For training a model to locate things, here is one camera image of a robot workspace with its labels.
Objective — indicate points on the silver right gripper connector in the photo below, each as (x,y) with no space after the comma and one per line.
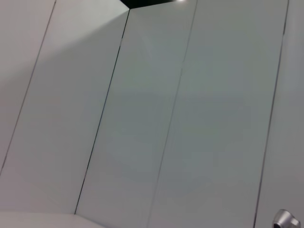
(286,219)

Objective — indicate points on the bright ceiling light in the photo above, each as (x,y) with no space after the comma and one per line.
(181,0)

